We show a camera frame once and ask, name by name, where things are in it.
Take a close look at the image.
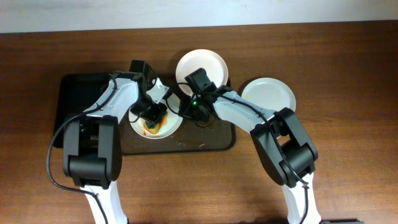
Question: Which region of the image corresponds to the green and yellow sponge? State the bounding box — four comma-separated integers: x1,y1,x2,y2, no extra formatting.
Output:
144,116,167,134

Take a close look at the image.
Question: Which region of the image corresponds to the white plate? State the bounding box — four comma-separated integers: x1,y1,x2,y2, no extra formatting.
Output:
175,49,229,87
128,78,183,139
241,78,296,111

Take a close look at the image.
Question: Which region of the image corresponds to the white plate top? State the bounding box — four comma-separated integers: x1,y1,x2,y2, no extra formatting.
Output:
175,49,229,87

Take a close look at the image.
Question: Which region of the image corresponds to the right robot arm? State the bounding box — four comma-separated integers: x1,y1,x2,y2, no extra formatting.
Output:
180,68,322,223

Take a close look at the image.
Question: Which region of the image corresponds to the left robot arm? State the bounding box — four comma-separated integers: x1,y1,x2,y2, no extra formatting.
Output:
63,60,166,223

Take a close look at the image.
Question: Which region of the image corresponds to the brown serving tray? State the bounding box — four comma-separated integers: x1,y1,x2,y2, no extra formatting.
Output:
119,114,236,156

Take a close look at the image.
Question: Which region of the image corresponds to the black plastic tray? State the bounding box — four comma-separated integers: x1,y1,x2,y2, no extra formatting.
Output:
53,73,113,148

